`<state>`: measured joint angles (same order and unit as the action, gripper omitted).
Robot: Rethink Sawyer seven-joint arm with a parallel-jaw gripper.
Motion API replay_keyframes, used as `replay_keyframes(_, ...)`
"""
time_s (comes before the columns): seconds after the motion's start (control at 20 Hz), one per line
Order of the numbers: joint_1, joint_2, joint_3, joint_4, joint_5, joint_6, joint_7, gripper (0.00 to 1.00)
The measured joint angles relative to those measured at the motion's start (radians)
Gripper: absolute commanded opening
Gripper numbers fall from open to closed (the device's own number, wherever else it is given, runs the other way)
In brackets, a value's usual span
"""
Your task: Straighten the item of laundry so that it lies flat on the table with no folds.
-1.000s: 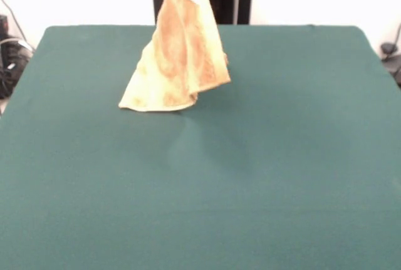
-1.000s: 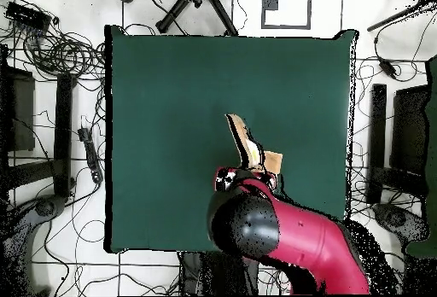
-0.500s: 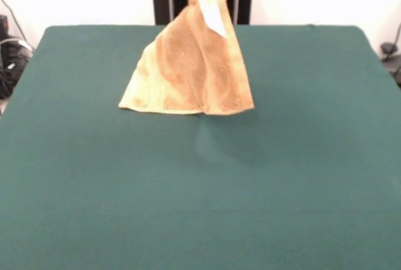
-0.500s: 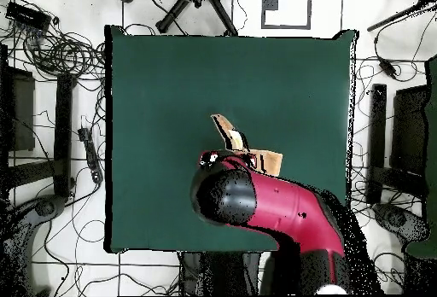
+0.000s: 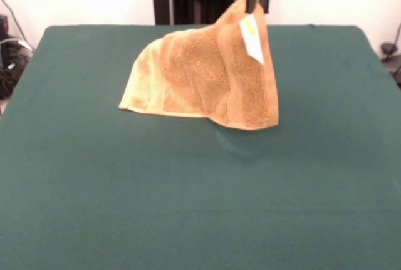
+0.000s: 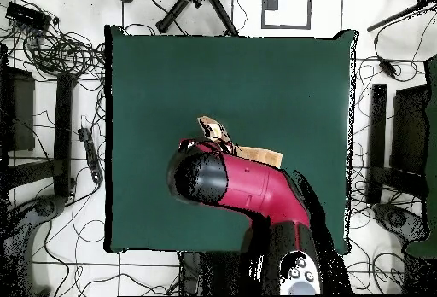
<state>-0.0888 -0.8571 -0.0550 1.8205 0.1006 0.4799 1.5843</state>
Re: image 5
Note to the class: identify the grey chair base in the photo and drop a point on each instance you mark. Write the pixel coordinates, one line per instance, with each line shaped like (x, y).
(389, 47)

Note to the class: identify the dark green table cloth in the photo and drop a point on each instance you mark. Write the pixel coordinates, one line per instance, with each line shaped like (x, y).
(200, 188)

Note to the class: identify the tan terry towel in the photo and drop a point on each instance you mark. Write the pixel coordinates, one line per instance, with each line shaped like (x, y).
(203, 79)

